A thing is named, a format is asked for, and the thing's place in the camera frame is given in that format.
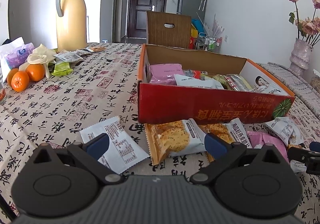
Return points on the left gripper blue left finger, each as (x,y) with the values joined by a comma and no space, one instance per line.
(97,146)

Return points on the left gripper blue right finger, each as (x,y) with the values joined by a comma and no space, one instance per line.
(216,146)

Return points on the white snack pack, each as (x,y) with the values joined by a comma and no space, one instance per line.
(186,81)
(123,152)

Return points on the pink snack pack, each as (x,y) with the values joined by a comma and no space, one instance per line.
(258,139)

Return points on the cracker pack with window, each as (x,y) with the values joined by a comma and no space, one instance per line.
(173,139)

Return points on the calligraphy print tablecloth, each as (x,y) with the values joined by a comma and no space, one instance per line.
(104,85)

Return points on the grey patterned runner cloth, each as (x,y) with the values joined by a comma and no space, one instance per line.
(295,83)

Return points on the red cardboard snack box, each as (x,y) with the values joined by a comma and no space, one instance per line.
(158,104)

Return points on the orange mandarin back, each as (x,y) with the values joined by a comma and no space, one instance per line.
(35,72)

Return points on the orange mandarin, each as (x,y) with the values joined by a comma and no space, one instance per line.
(35,72)
(20,81)

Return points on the orange mandarin front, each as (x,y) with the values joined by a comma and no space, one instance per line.
(20,81)

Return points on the pink textured vase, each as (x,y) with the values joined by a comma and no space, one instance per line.
(300,57)

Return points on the glass cup with goji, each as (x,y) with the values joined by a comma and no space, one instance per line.
(2,89)

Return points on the white cloth flower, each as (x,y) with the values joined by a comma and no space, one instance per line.
(40,56)

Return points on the purple tissue pack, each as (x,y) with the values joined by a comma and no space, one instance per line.
(19,55)

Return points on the brown wooden chair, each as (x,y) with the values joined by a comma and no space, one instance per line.
(168,29)

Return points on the dried pink roses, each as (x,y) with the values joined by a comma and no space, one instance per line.
(307,25)

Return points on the yellow thermos jug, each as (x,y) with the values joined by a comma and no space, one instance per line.
(71,25)

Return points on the dark brown entrance door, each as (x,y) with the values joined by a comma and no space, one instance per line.
(137,18)

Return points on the wire storage rack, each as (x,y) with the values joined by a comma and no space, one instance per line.
(208,43)

